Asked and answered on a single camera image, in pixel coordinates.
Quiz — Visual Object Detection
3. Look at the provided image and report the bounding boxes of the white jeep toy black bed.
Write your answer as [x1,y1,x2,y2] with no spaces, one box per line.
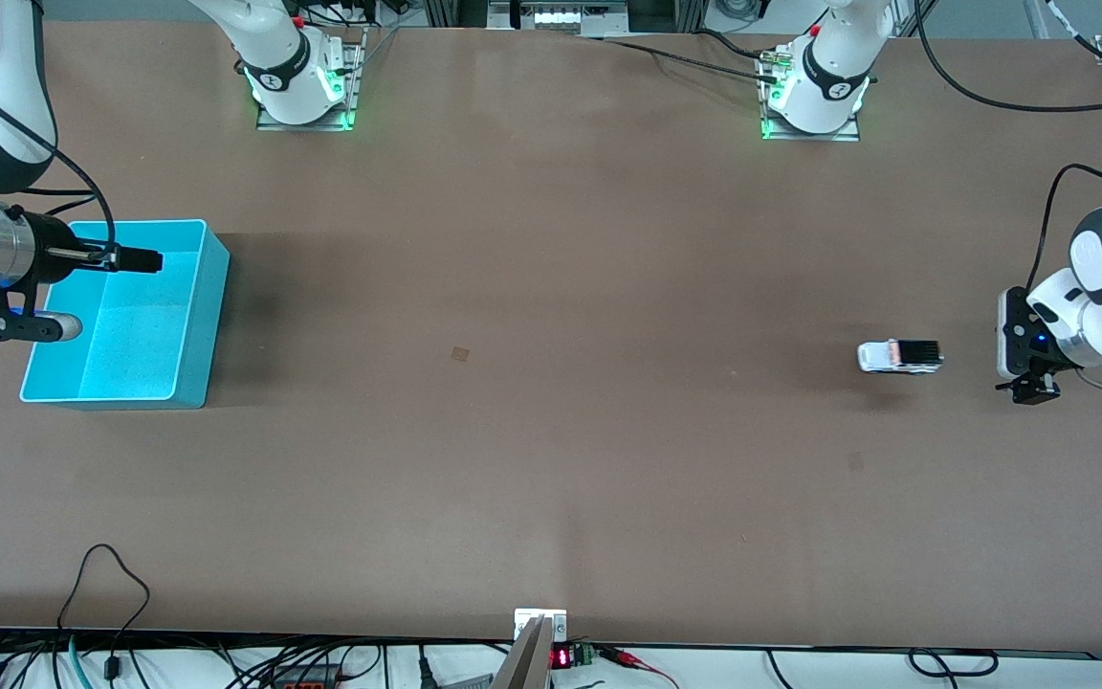
[857,338,944,376]

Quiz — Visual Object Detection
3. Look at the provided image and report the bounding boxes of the cyan plastic storage bin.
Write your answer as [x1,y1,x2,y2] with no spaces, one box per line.
[19,219,231,411]

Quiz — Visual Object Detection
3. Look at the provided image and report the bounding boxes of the white lit power unit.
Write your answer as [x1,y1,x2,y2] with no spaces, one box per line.
[487,0,630,39]

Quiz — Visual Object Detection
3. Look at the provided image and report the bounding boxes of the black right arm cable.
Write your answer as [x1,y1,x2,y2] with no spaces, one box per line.
[0,72,118,271]

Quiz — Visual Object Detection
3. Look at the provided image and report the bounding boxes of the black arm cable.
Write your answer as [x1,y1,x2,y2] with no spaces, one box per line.
[915,0,1102,394]
[0,72,118,271]

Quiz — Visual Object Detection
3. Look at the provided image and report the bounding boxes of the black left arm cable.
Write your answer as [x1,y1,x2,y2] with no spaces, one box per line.
[915,0,1102,394]

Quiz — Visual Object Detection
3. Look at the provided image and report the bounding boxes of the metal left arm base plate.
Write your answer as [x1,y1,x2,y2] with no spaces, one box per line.
[759,48,863,143]

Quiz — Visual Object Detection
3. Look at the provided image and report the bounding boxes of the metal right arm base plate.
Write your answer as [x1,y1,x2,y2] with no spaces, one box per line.
[256,27,363,132]

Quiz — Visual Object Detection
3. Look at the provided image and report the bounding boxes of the thin black looped cable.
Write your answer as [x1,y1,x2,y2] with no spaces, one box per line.
[55,544,152,682]

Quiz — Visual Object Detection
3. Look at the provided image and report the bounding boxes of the black coiled cable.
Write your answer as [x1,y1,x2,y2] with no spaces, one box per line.
[907,648,1000,678]

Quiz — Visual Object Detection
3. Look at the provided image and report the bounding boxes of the short black base cable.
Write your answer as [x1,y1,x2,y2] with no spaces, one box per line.
[694,29,774,60]

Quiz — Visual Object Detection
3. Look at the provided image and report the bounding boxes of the long black base cable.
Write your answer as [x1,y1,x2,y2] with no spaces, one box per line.
[589,36,782,85]

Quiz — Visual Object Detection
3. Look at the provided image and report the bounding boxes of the red clip wires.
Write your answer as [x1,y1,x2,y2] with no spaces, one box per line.
[599,646,681,689]

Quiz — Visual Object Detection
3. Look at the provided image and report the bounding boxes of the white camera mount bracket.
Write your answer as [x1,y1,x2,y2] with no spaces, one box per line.
[514,609,568,642]

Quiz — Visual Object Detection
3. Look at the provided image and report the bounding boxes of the grey camera mount beam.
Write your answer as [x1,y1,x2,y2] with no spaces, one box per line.
[489,615,554,689]

